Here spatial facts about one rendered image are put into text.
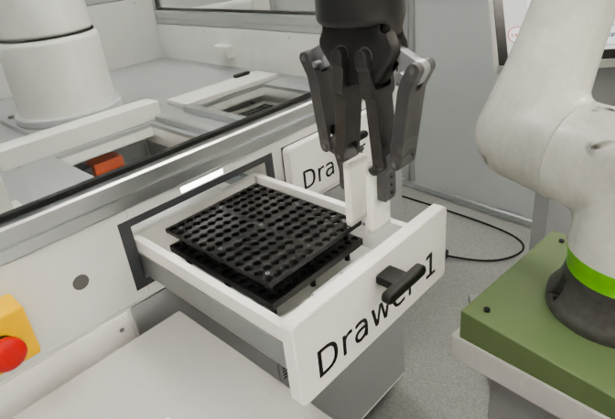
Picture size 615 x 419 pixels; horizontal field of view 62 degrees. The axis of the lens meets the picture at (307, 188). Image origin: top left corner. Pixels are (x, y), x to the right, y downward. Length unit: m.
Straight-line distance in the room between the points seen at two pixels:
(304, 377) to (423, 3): 2.08
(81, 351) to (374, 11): 0.60
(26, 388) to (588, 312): 0.71
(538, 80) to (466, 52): 1.68
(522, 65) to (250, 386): 0.53
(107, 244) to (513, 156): 0.55
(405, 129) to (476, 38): 1.91
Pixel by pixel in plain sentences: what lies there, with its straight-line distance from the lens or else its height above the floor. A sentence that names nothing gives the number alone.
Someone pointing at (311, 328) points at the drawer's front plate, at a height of 0.91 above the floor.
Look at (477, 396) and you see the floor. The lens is 1.69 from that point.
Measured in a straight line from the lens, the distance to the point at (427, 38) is 2.47.
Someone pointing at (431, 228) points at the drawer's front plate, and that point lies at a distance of 0.67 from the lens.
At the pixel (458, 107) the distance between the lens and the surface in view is 2.45.
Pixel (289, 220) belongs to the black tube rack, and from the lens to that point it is 0.73.
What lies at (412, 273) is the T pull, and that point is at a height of 0.91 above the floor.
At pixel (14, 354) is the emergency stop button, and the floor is 0.88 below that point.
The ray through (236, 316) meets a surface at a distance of 0.62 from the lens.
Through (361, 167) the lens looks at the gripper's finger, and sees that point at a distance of 0.50.
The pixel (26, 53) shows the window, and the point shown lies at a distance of 0.68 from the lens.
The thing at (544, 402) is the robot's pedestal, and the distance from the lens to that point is 0.72.
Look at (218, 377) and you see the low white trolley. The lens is 0.71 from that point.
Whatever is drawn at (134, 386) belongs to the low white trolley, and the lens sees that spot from 0.74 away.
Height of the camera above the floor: 1.26
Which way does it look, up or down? 26 degrees down
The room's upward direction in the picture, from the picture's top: 6 degrees counter-clockwise
